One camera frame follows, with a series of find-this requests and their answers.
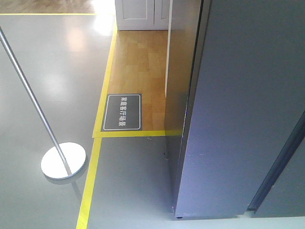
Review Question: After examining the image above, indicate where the fridge door with white liner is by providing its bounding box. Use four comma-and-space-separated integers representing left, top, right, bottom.
175, 0, 305, 218

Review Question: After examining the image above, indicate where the dark grey fridge body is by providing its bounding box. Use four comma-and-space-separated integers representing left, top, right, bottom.
164, 0, 305, 219

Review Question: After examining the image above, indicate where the black floor sign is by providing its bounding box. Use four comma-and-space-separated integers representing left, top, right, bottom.
102, 94, 142, 132

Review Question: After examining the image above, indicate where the yellow floor tape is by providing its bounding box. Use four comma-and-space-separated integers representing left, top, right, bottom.
0, 14, 179, 229

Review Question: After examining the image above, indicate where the silver floor stand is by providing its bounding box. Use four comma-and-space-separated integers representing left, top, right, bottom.
0, 26, 87, 179

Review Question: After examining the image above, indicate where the white panelled cabinet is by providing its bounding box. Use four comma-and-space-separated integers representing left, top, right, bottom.
115, 0, 171, 31

